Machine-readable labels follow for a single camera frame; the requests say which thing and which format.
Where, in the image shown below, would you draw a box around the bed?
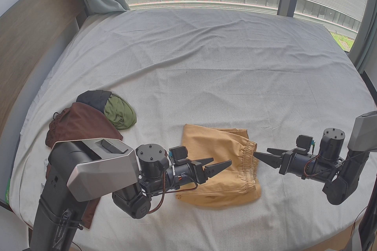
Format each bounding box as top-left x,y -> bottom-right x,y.
0,0 -> 377,251

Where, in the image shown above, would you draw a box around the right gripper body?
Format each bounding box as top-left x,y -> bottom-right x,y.
278,150 -> 313,178

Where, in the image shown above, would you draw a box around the tan shorts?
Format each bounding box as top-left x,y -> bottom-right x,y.
176,124 -> 262,208

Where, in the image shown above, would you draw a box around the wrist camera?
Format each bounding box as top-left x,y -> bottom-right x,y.
295,135 -> 313,154
168,145 -> 189,164

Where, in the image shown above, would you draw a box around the dark brown shorts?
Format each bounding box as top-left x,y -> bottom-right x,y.
45,102 -> 124,229

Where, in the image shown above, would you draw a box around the green garment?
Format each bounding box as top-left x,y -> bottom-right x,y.
104,93 -> 137,130

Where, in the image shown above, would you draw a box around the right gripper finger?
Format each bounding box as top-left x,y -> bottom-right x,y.
253,151 -> 283,169
266,147 -> 293,157

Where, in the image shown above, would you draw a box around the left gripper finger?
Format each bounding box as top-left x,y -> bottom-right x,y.
188,156 -> 215,167
205,159 -> 232,179

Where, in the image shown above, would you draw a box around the black garment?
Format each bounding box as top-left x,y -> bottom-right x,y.
76,90 -> 112,112

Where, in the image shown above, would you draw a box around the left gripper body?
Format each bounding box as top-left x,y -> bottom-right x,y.
169,162 -> 211,186

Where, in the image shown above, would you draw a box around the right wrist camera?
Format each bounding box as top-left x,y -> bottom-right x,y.
295,135 -> 313,154

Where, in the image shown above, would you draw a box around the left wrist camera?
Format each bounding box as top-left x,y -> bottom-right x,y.
168,145 -> 189,164

